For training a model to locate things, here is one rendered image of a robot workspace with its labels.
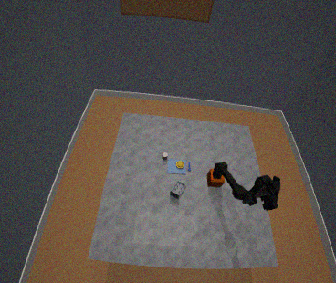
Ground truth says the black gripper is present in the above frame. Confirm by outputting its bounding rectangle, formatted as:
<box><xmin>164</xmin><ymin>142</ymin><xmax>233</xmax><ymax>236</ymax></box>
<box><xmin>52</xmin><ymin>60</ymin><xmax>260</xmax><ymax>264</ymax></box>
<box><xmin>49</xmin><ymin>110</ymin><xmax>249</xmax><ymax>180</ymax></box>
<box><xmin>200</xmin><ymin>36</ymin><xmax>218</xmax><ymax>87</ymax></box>
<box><xmin>242</xmin><ymin>180</ymin><xmax>279</xmax><ymax>206</ymax></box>

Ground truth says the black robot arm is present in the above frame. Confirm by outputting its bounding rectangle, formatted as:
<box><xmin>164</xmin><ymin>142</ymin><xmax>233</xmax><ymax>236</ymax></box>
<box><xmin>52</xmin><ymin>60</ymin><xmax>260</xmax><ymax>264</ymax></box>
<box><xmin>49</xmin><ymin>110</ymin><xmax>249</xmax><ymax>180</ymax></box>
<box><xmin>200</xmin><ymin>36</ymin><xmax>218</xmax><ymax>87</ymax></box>
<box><xmin>213</xmin><ymin>162</ymin><xmax>281</xmax><ymax>211</ymax></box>

